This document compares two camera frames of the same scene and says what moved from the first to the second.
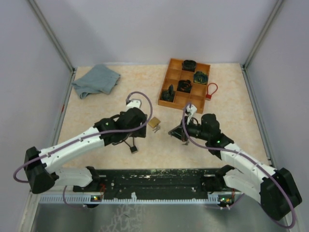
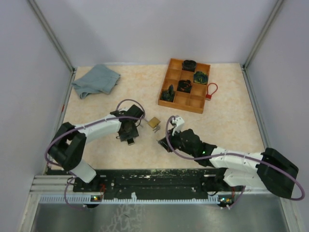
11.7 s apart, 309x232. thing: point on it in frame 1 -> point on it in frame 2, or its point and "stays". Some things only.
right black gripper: x=179 y=132 -> x=171 y=138
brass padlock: x=154 y=122 stays
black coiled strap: x=189 y=65 stays
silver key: x=158 y=127 stays
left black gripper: x=141 y=132 -> x=134 y=133
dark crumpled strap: x=168 y=94 stays
